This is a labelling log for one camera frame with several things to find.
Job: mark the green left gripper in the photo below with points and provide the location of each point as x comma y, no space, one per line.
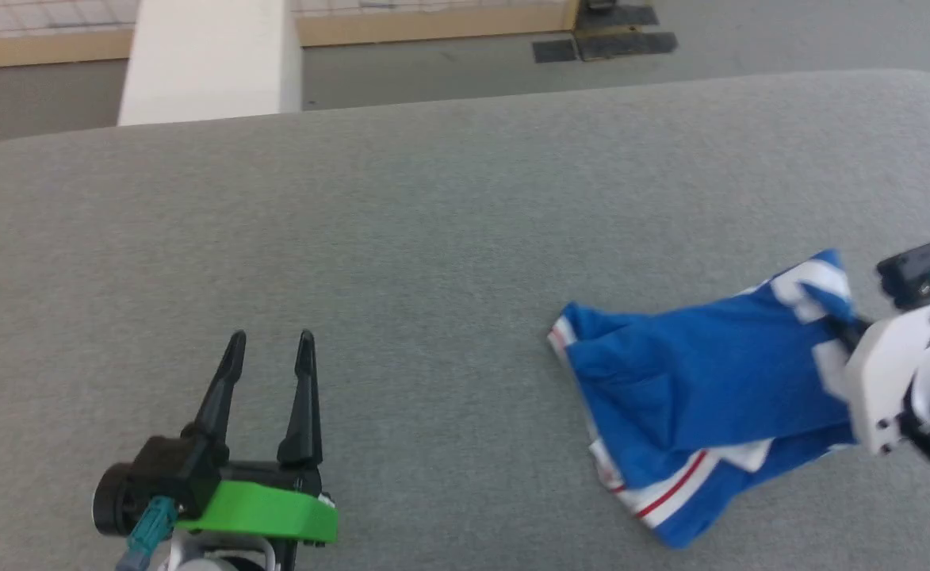
266,511

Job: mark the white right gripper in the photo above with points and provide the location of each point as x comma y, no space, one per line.
885,373

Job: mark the blue and white shirt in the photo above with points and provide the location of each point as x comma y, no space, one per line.
694,381

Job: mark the grey fabric sofa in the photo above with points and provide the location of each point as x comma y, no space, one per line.
433,277

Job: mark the white box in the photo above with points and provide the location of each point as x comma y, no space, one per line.
207,63

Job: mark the lemon print partition screen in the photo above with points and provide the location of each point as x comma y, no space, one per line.
393,24

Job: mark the small black floor plate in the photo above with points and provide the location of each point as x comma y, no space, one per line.
555,51

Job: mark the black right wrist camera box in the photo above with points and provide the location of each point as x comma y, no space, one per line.
920,270

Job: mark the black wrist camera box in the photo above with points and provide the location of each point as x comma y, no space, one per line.
167,472
920,270

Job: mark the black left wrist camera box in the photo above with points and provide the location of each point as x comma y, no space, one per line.
167,472

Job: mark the large black base plate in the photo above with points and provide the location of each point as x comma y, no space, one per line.
627,36

